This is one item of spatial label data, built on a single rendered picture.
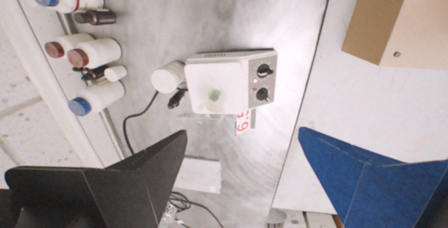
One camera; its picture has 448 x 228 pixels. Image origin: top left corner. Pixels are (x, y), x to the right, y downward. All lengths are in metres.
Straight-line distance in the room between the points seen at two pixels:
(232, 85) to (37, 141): 0.53
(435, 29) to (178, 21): 0.45
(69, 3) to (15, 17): 0.14
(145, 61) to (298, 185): 0.67
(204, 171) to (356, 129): 0.52
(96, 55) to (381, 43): 0.55
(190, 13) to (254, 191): 0.67
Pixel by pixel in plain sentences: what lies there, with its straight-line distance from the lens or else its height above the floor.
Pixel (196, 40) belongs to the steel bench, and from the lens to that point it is 0.41.
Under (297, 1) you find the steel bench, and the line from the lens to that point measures 0.40.
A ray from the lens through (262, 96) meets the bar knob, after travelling 0.36.
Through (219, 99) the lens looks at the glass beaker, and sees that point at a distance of 0.30.
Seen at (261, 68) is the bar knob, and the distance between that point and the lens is 0.35.
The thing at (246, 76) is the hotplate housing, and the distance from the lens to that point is 0.34.
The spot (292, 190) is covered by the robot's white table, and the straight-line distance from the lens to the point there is 0.74.
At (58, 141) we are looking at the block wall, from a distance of 0.66.
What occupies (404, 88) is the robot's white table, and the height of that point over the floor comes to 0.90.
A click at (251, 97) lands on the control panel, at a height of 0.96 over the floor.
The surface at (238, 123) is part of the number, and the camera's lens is 0.44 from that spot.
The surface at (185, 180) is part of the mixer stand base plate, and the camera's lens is 0.74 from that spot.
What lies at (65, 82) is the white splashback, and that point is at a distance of 0.59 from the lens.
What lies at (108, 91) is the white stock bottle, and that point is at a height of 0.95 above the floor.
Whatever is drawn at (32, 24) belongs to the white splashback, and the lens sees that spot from 0.57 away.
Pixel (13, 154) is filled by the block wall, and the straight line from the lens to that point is 0.62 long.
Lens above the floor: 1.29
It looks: 60 degrees down
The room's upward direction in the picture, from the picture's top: 164 degrees counter-clockwise
